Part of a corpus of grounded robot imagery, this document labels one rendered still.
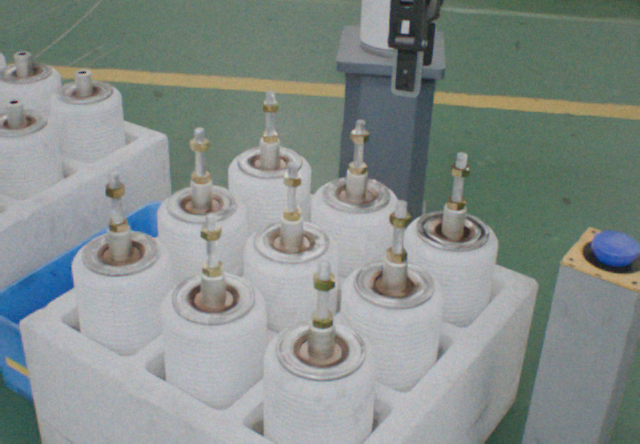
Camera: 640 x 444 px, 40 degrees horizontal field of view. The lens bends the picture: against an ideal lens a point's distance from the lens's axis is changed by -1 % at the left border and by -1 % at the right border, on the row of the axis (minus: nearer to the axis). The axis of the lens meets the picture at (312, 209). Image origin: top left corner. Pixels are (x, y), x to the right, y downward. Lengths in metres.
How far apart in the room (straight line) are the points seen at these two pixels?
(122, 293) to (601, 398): 0.45
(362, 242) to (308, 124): 0.78
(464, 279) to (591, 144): 0.89
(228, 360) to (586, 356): 0.32
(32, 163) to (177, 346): 0.42
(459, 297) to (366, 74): 0.40
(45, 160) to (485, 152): 0.84
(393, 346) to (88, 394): 0.30
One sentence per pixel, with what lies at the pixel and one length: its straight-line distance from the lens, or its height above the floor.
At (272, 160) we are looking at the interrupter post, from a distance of 1.01.
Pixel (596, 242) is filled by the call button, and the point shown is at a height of 0.33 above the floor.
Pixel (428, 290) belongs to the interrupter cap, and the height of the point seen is 0.25.
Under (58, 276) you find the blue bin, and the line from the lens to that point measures 1.13.
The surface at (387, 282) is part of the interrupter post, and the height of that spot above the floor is 0.26.
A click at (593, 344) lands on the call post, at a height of 0.24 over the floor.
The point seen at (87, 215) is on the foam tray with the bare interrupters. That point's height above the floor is 0.13.
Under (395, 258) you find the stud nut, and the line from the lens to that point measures 0.80.
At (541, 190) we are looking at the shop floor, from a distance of 1.55.
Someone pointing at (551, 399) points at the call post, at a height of 0.17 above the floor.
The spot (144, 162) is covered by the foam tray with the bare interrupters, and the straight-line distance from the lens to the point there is 1.23.
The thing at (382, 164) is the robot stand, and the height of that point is 0.15.
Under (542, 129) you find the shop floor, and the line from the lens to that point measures 1.77.
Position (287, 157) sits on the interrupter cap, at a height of 0.25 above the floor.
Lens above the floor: 0.73
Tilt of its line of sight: 31 degrees down
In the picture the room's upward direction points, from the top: 2 degrees clockwise
